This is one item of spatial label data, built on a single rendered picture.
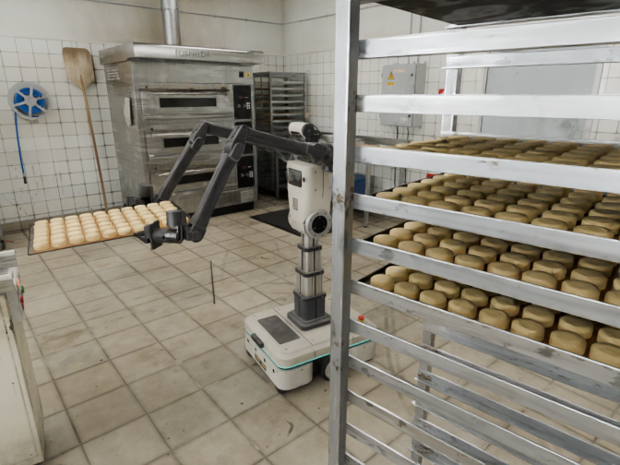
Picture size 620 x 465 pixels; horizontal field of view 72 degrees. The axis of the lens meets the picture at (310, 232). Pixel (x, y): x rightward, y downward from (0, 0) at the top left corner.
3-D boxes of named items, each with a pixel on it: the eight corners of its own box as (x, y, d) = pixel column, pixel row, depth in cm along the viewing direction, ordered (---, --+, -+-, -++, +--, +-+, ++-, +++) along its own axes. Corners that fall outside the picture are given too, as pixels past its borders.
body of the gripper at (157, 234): (149, 250, 165) (166, 251, 163) (145, 224, 162) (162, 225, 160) (158, 244, 171) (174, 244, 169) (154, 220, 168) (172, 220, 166)
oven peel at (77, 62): (95, 223, 525) (61, 46, 482) (94, 223, 528) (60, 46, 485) (121, 219, 543) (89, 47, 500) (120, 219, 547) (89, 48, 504)
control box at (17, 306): (12, 323, 160) (4, 289, 156) (14, 298, 179) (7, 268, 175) (23, 320, 162) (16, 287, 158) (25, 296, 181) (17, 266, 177)
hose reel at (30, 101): (63, 177, 518) (45, 81, 484) (65, 180, 506) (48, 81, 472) (22, 182, 493) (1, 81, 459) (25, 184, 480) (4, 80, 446)
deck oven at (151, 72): (155, 235, 482) (133, 41, 420) (121, 213, 569) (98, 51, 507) (268, 211, 578) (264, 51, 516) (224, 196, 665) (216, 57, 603)
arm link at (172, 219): (202, 240, 166) (194, 236, 173) (201, 209, 164) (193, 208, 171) (171, 243, 159) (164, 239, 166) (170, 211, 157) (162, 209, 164)
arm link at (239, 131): (237, 119, 167) (226, 121, 175) (232, 153, 168) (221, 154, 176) (327, 145, 193) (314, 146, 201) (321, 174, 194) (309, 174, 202)
